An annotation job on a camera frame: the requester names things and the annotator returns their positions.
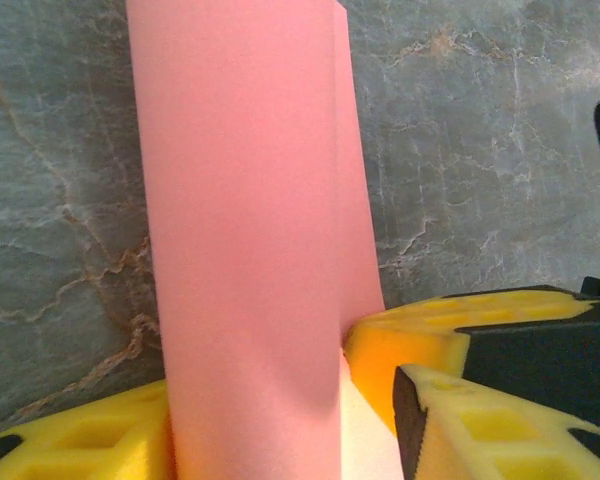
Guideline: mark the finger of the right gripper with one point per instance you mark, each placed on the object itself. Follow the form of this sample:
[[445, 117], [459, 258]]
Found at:
[[410, 340]]

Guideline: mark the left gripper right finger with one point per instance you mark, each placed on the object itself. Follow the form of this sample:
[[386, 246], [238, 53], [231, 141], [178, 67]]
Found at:
[[480, 435]]

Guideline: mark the pink square paper sheet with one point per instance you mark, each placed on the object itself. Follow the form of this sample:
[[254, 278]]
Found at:
[[240, 200]]

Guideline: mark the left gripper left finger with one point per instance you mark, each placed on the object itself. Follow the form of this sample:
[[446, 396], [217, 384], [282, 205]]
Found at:
[[80, 450]]

